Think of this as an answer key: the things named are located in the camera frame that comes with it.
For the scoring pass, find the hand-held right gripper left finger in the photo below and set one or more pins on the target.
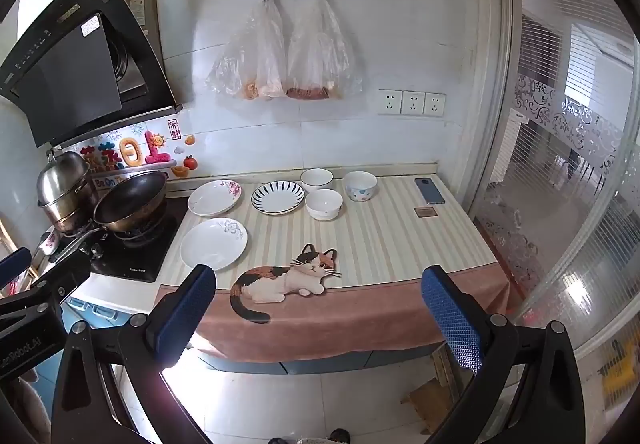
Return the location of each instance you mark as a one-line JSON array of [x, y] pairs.
[[185, 314]]

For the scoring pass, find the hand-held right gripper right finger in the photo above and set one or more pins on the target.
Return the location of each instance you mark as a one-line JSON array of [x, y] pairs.
[[450, 319]]

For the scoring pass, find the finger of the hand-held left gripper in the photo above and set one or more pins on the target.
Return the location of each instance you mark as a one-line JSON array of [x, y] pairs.
[[14, 265], [60, 276]]

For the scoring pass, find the pink blossom white plate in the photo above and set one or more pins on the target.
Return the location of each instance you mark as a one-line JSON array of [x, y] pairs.
[[212, 199]]

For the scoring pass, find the blue leaf pattern plate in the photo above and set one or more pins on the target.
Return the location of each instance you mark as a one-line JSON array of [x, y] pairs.
[[278, 197]]

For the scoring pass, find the white bowl black rim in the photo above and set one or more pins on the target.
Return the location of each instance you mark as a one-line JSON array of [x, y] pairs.
[[316, 178]]

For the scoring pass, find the person's left forearm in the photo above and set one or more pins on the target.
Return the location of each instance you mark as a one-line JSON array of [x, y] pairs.
[[27, 406]]

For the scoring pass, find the small floral cup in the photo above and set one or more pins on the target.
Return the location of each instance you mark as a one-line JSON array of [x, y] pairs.
[[48, 242]]

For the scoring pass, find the black gas stove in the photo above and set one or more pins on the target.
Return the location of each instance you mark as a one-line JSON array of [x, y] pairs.
[[137, 260]]

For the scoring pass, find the grey lotus white plate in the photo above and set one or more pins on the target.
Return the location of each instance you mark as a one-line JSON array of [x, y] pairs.
[[212, 246]]

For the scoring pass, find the wooden stool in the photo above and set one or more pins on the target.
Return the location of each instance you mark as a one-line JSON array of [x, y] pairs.
[[430, 404]]

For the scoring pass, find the stainless steamer pot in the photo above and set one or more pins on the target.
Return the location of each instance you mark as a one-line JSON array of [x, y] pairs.
[[62, 184]]

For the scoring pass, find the striped cat print mat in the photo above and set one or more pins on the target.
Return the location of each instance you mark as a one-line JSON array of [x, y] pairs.
[[390, 244]]

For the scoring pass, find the dark metal wok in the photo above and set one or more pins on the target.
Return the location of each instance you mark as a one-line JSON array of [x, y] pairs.
[[130, 199]]

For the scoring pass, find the small brown square tag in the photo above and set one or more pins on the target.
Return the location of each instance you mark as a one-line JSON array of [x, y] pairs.
[[425, 212]]

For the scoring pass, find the blue smartphone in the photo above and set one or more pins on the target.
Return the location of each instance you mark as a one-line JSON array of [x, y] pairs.
[[429, 190]]

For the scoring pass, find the white bowl blue print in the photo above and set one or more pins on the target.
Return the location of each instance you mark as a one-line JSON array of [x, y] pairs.
[[359, 186]]

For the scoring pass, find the white bowl small dots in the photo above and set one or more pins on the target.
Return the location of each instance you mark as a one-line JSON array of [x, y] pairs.
[[324, 205]]

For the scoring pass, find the frosted glass sliding door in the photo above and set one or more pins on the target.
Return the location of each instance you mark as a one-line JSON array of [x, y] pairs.
[[560, 174]]

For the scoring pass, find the black range hood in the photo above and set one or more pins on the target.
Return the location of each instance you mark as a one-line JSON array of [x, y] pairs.
[[65, 69]]

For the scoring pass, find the clear plastic bag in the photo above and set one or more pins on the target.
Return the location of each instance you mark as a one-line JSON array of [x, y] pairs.
[[320, 59], [250, 59]]

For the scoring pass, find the colourful wall stickers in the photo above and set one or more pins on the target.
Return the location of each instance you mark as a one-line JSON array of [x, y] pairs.
[[132, 154]]

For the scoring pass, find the white wall socket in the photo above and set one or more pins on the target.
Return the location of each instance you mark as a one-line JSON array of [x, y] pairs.
[[413, 102], [389, 101], [434, 104]]

